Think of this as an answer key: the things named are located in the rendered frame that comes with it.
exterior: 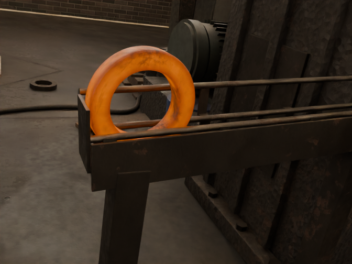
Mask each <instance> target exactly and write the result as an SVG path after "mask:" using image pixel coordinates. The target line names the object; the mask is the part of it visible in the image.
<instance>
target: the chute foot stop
mask: <svg viewBox="0 0 352 264"><path fill-rule="evenodd" d="M78 126H79V154H80V156H81V159H82V161H83V164H84V166H85V169H86V171H87V173H91V133H90V110H89V108H88V106H87V104H86V102H85V101H84V99H83V97H82V95H81V94H78Z"/></svg>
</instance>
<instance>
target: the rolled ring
mask: <svg viewBox="0 0 352 264"><path fill-rule="evenodd" d="M145 70H153V71H158V72H160V73H162V74H163V75H164V76H165V77H166V78H167V80H168V82H169V84H170V87H171V103H170V106H169V109H168V111H167V113H166V114H165V116H164V118H163V119H162V120H161V121H160V122H159V123H158V124H156V125H155V126H154V127H152V128H151V129H149V130H154V129H165V128H176V127H186V126H187V124H188V123H189V121H190V118H191V116H192V113H193V109H194V104H195V88H194V83H193V80H192V77H191V75H190V73H189V71H188V69H187V68H186V66H185V65H184V64H183V63H182V62H181V61H180V60H179V59H178V58H176V57H175V56H173V55H171V54H169V53H167V52H166V51H164V50H162V49H159V48H156V47H151V46H135V47H130V48H126V49H123V50H121V51H119V52H117V53H115V54H113V55H112V56H110V57H109V58H108V59H107V60H105V61H104V62H103V63H102V64H101V65H100V67H99V68H98V69H97V70H96V72H95V73H94V75H93V76H92V78H91V80H90V82H89V85H88V88H87V91H86V96H85V102H86V104H87V106H88V108H89V110H90V127H91V129H92V130H93V131H94V133H95V135H104V134H115V133H126V132H125V131H123V130H120V129H119V128H117V127H116V126H115V125H114V124H113V122H112V119H111V114H110V104H111V99H112V96H113V94H114V92H115V90H116V89H117V87H118V86H119V85H120V84H121V83H122V82H123V80H124V79H126V78H127V77H129V76H130V75H132V74H134V73H136V72H139V71H145Z"/></svg>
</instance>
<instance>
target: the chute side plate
mask: <svg viewBox="0 0 352 264"><path fill-rule="evenodd" d="M351 151H352V117H342V118H332V119H322V120H312V121H306V122H296V123H286V124H276V125H267V126H257V127H247V128H237V129H228V130H217V131H207V132H202V133H192V134H182V135H172V136H162V137H152V138H143V139H133V140H123V141H113V142H103V143H97V144H91V190H92V192H95V191H102V190H109V189H115V188H116V180H117V174H118V173H121V172H136V171H151V175H150V183H153V182H159V181H166V180H173V179H179V178H186V177H192V176H197V175H203V174H210V173H217V172H223V171H230V170H236V169H243V168H250V167H256V166H263V165H267V164H274V163H281V162H287V161H294V160H300V159H307V158H314V157H320V156H327V155H334V154H338V153H345V152H351Z"/></svg>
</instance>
